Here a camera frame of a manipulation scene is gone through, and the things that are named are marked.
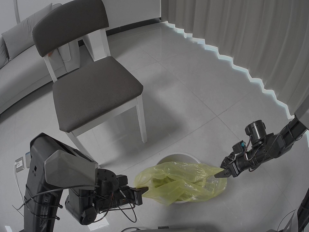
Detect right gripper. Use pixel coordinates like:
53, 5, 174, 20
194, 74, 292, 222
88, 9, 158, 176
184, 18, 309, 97
228, 151, 266, 177

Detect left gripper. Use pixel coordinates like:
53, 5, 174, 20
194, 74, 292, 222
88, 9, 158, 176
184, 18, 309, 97
118, 186, 143, 206

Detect yellow plastic bag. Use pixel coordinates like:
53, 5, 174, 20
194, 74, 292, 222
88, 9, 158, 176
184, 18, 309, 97
134, 161, 228, 206

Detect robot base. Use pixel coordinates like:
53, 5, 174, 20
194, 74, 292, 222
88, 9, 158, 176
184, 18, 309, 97
128, 226, 219, 232

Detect pale grey trash bin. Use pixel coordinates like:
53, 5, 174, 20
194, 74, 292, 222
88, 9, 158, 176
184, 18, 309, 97
156, 153, 201, 204

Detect dark grey white-framed chair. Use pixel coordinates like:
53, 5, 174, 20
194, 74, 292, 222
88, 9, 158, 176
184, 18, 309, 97
32, 0, 148, 154

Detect pale beige curtain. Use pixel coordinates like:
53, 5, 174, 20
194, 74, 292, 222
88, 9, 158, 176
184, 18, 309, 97
161, 0, 309, 120

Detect pale grey sofa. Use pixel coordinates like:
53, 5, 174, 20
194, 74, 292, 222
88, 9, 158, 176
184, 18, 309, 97
0, 3, 81, 123

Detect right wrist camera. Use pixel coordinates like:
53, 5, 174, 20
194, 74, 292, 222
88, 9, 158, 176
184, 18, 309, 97
232, 141, 246, 157

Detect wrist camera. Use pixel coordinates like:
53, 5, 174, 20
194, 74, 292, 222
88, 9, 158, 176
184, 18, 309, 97
232, 141, 246, 157
115, 174, 128, 186

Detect black cable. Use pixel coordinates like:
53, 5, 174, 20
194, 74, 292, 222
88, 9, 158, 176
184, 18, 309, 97
95, 201, 138, 223

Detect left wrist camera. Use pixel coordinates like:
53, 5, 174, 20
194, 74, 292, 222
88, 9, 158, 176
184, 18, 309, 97
115, 174, 128, 186

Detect white cable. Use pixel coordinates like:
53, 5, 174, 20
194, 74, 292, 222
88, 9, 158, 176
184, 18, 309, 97
13, 162, 27, 211

